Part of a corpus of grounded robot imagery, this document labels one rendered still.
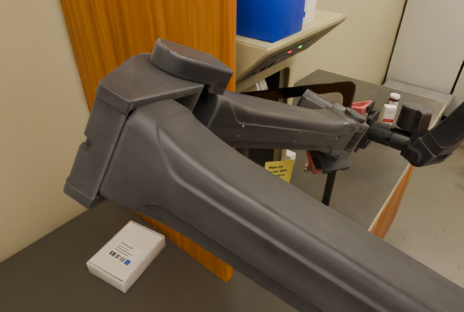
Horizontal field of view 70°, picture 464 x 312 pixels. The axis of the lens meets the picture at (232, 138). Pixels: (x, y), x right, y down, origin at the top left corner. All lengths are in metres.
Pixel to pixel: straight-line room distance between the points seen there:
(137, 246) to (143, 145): 0.76
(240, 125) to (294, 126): 0.10
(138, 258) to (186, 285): 0.14
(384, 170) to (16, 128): 1.15
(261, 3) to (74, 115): 0.63
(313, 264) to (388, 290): 0.04
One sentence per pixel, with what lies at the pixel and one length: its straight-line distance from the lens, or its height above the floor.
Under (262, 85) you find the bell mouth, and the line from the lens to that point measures 0.84.
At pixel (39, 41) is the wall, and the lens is 0.92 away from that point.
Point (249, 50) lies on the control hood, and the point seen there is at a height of 1.50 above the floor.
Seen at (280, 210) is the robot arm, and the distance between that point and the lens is 0.18.
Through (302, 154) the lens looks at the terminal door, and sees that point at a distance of 0.82.
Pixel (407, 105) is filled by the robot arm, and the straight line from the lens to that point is 0.95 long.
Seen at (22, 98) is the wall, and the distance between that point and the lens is 0.94.
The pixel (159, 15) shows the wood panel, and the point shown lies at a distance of 0.60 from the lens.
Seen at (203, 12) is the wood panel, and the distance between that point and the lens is 0.52.
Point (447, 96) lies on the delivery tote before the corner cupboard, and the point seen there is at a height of 0.33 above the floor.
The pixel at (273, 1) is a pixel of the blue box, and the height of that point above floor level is 1.58.
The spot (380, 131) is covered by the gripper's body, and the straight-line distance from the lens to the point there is 0.97.
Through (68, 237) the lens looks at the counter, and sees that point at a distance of 1.07.
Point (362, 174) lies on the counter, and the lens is 1.25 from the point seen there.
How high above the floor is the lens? 1.68
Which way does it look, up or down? 33 degrees down
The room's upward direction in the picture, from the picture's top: straight up
